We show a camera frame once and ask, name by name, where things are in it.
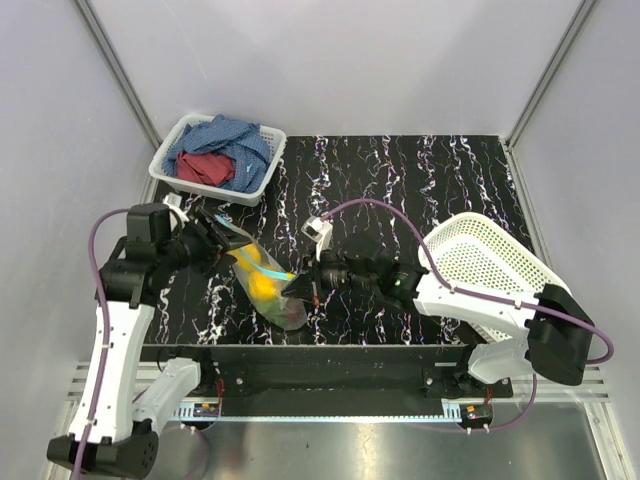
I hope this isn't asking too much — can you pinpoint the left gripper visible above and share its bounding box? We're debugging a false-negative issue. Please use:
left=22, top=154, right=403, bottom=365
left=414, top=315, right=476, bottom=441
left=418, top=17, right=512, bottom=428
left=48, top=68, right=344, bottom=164
left=159, top=206, right=252, bottom=278

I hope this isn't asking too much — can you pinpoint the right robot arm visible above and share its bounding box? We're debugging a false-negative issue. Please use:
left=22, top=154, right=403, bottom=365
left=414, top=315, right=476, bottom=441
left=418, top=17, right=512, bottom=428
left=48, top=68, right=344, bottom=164
left=282, top=241, right=594, bottom=397

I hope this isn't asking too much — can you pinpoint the grey plastic basket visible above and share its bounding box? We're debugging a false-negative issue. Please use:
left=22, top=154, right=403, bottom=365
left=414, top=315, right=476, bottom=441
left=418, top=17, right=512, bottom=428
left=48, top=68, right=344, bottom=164
left=149, top=114, right=287, bottom=207

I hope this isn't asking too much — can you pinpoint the clear zip top bag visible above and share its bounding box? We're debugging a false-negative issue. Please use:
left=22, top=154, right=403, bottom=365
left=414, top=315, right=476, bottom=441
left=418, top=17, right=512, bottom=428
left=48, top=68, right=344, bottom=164
left=215, top=215, right=307, bottom=331

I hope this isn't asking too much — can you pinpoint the blue patterned cloth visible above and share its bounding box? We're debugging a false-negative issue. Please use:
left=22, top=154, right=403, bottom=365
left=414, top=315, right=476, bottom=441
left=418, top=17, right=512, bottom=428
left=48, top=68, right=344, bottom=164
left=162, top=115, right=271, bottom=194

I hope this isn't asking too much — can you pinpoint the aluminium rail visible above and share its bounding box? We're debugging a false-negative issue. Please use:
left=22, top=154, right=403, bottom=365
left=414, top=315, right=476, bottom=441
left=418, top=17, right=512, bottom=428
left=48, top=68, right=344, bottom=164
left=169, top=368, right=610, bottom=423

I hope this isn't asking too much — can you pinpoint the dark red fake fruit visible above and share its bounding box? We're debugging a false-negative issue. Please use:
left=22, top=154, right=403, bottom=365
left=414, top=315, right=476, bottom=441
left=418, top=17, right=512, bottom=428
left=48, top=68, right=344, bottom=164
left=287, top=305, right=307, bottom=329

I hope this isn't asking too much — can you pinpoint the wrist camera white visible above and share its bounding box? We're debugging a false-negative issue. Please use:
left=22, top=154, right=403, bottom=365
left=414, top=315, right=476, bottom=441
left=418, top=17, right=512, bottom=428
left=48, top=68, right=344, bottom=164
left=162, top=193, right=190, bottom=223
left=302, top=216, right=333, bottom=261

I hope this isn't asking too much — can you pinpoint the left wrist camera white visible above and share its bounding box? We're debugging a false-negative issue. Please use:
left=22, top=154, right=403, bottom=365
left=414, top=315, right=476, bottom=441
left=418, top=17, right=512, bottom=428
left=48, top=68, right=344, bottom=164
left=162, top=193, right=190, bottom=223

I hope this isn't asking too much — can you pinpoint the dark red cloth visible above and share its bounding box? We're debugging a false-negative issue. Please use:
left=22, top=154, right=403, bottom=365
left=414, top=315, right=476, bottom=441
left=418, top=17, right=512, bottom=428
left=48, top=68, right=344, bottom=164
left=176, top=152, right=236, bottom=187

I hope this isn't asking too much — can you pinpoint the right aluminium frame post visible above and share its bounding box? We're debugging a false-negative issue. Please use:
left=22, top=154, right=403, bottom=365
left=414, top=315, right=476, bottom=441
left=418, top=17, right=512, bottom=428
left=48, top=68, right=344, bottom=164
left=504, top=0, right=600, bottom=150

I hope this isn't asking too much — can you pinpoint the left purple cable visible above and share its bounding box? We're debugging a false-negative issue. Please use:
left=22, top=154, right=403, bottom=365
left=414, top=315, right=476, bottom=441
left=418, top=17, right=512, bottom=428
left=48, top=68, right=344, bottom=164
left=72, top=208, right=131, bottom=476

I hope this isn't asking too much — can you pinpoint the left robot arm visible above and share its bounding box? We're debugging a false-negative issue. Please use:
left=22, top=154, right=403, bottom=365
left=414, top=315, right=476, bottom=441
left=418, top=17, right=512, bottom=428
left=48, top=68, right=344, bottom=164
left=47, top=203, right=251, bottom=479

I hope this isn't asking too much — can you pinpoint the green fake lettuce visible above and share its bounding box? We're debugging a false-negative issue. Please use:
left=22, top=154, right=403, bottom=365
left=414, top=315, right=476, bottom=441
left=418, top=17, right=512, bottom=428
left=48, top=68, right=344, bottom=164
left=263, top=297, right=296, bottom=329

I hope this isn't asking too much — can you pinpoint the left aluminium frame post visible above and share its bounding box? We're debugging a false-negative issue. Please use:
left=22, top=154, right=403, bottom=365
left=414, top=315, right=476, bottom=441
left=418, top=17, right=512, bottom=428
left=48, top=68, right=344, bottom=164
left=71, top=0, right=161, bottom=149

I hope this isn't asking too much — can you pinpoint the purple cable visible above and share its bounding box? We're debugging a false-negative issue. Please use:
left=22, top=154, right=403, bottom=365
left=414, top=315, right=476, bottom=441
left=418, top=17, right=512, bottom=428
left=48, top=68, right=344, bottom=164
left=322, top=198, right=615, bottom=431
left=72, top=208, right=131, bottom=476

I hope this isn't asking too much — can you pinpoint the white perforated basket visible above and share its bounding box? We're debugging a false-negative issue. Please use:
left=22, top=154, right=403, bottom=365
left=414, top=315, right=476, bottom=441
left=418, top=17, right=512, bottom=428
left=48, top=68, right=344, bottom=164
left=414, top=212, right=569, bottom=346

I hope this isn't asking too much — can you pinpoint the aluminium frame post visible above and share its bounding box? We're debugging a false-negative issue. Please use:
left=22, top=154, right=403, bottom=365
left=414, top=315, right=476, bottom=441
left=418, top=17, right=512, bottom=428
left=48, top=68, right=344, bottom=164
left=71, top=0, right=161, bottom=149
left=504, top=0, right=600, bottom=150

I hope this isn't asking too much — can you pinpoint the yellow fake lemon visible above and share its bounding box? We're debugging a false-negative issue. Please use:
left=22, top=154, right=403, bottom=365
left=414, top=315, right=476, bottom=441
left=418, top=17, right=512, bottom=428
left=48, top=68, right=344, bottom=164
left=248, top=271, right=279, bottom=305
left=231, top=243, right=262, bottom=270

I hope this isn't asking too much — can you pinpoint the black marble pattern mat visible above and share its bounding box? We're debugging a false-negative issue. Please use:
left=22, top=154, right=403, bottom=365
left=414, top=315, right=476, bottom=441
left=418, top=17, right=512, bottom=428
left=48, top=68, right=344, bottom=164
left=146, top=135, right=532, bottom=345

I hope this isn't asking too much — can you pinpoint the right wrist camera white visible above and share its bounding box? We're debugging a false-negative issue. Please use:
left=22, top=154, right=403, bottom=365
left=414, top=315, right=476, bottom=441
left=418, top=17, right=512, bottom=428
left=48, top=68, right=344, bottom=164
left=302, top=216, right=333, bottom=261

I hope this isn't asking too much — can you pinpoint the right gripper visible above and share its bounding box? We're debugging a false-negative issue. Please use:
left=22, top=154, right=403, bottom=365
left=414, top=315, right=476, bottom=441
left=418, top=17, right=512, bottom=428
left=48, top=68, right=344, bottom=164
left=282, top=245, right=377, bottom=306

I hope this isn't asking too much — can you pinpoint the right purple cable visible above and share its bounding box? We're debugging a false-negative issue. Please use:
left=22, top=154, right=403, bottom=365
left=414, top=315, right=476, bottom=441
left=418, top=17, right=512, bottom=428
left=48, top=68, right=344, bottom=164
left=322, top=198, right=615, bottom=431

